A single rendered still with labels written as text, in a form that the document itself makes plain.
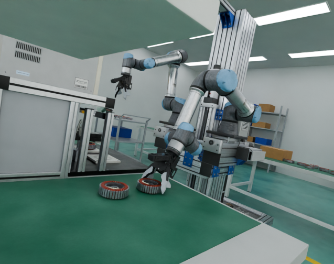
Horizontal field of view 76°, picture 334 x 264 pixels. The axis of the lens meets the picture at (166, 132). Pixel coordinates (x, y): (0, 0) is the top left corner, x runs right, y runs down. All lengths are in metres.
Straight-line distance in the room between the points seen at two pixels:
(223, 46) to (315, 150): 5.76
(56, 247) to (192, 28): 0.52
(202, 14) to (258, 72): 8.09
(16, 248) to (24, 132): 0.46
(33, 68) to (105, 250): 0.76
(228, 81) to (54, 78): 0.83
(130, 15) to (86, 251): 0.48
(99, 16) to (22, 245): 0.49
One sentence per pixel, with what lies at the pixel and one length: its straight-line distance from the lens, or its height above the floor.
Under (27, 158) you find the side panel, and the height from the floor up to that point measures 0.83.
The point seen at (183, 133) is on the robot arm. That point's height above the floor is 1.01.
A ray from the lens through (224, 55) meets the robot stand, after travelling 1.95.
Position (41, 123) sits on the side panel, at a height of 0.97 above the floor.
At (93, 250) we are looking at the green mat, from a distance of 0.58.
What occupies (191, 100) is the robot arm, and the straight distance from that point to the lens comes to 1.22.
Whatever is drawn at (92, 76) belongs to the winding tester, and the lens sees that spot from 1.13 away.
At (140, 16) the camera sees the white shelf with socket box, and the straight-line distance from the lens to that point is 0.25.
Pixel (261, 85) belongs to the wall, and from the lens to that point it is 8.14.
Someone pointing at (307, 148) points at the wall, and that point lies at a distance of 7.39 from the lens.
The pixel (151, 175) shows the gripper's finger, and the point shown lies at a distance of 1.03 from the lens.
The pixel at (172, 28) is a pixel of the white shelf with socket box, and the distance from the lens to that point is 0.26.
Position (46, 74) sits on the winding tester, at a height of 1.16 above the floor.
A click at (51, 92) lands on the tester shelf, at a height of 1.09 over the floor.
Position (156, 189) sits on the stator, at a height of 0.77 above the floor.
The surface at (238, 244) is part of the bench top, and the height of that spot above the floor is 0.75.
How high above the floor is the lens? 1.07
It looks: 4 degrees down
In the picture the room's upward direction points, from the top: 10 degrees clockwise
